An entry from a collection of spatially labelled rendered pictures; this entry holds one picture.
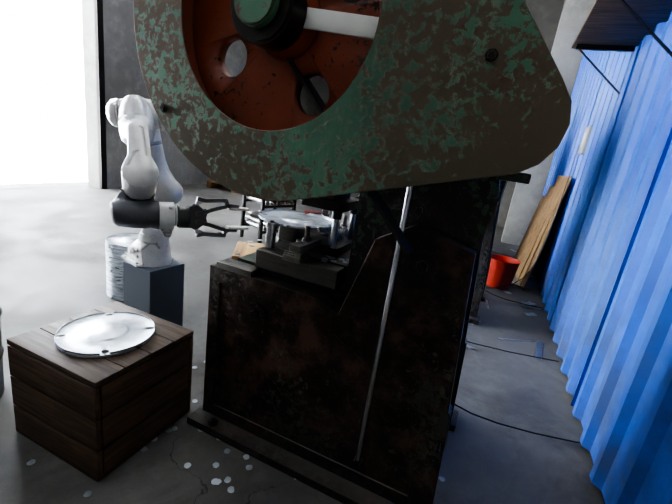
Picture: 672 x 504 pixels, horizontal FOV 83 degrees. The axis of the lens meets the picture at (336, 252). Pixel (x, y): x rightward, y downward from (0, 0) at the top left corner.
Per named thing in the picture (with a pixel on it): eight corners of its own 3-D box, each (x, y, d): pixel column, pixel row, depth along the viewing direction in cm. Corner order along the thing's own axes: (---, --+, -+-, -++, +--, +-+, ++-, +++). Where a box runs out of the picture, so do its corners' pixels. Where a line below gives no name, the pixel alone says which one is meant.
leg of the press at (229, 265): (186, 423, 142) (196, 182, 118) (208, 406, 152) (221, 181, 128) (431, 549, 109) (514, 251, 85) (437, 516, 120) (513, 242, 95)
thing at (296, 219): (340, 219, 155) (340, 217, 155) (328, 234, 128) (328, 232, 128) (272, 208, 159) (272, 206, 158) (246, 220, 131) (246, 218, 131)
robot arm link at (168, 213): (159, 204, 115) (178, 205, 118) (156, 197, 126) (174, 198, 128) (158, 243, 118) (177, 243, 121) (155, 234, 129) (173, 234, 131)
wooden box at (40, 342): (15, 431, 128) (5, 339, 118) (117, 375, 162) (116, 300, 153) (98, 483, 114) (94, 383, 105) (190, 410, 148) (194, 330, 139)
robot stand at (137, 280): (124, 351, 180) (122, 261, 167) (157, 337, 195) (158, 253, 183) (149, 365, 172) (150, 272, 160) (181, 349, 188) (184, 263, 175)
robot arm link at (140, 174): (118, 133, 131) (120, 212, 120) (117, 93, 116) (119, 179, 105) (153, 137, 137) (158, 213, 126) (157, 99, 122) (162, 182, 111)
